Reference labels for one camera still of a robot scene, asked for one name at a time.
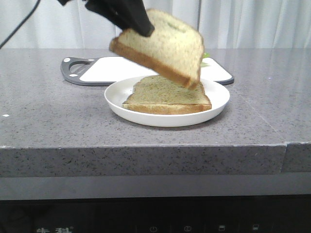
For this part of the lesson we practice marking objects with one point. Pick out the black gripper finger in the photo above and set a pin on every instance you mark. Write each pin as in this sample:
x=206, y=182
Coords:
x=125, y=14

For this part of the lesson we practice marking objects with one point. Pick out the toasted bread slice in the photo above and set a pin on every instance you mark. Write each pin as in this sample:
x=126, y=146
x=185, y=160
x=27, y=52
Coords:
x=158, y=95
x=174, y=50

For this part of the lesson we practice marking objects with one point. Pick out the green lettuce leaf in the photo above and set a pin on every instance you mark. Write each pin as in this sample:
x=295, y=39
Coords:
x=206, y=55

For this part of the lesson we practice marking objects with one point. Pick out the white round plate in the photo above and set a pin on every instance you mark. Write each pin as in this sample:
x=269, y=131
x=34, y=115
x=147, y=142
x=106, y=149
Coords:
x=118, y=92

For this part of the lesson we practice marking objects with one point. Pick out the grey-white curtain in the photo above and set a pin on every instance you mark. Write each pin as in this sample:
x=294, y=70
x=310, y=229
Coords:
x=224, y=24

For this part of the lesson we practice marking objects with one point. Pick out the black appliance with control panel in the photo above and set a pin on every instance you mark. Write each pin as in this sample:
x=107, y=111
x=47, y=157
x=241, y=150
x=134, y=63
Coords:
x=239, y=214

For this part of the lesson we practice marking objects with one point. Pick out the white cutting board, grey handle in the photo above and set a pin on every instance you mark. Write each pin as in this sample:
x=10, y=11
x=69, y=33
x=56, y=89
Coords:
x=108, y=70

